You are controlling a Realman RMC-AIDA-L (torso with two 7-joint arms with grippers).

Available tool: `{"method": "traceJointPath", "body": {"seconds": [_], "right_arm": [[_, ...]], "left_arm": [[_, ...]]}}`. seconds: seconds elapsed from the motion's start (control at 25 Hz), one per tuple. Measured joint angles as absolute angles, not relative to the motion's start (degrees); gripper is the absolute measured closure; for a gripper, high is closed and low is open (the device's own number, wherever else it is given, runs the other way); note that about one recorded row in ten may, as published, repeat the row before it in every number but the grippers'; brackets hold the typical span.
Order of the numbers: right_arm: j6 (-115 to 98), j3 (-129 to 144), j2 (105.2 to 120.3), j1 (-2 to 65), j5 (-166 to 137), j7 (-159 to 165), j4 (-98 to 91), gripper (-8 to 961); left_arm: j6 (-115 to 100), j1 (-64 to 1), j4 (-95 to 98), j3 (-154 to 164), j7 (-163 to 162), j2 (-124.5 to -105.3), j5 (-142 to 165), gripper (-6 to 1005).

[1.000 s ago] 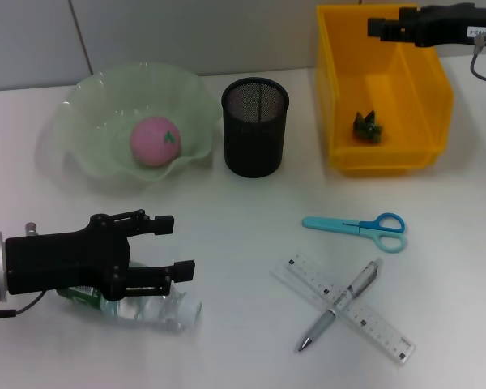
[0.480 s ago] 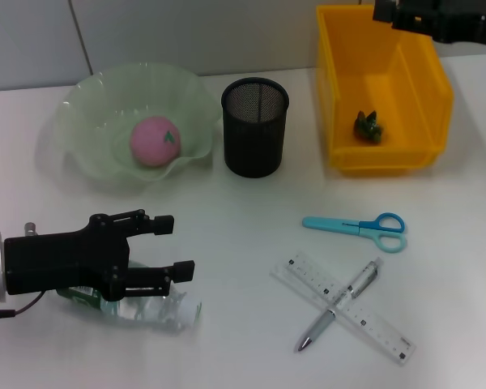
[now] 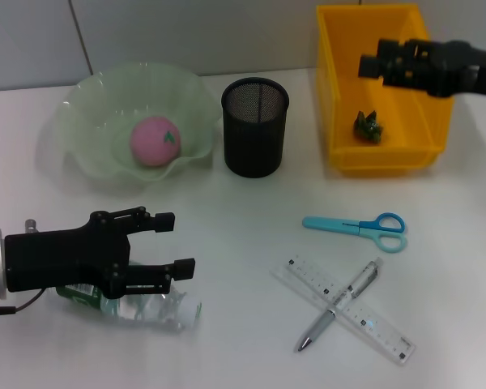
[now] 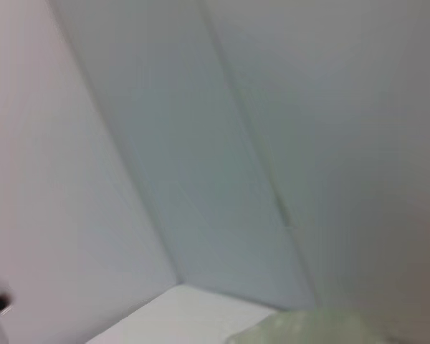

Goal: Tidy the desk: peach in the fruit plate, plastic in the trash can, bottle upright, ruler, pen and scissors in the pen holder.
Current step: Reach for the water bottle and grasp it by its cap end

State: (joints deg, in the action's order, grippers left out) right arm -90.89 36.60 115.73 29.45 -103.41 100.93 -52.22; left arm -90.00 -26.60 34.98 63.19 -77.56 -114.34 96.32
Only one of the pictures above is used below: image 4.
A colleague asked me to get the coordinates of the green glass fruit plate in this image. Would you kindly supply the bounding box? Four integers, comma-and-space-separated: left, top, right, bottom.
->
229, 307, 409, 344

